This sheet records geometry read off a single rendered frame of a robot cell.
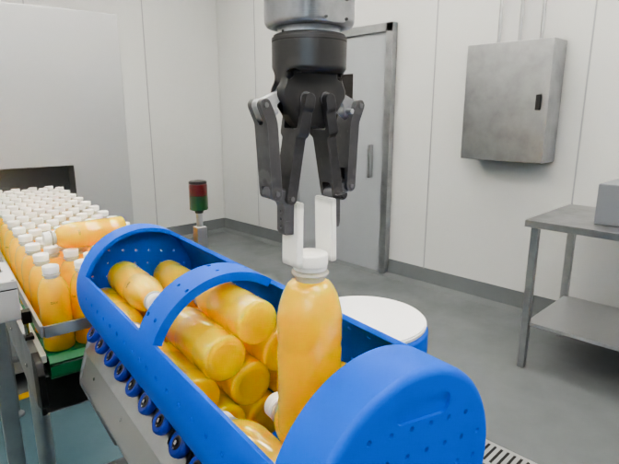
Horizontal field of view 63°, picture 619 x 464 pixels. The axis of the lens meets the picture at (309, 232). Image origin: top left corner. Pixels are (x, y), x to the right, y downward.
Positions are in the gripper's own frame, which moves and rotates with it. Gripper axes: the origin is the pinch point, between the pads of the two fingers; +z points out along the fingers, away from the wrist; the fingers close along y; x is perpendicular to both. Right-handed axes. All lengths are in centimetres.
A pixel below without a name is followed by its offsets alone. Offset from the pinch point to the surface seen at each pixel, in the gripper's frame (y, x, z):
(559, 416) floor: 203, 62, 137
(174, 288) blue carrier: -3.1, 32.5, 15.2
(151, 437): -7, 38, 44
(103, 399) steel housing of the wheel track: -9, 65, 49
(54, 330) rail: -13, 88, 40
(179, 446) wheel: -6.3, 26.8, 39.7
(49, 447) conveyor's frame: -15, 116, 89
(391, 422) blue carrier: 1.1, -12.1, 17.2
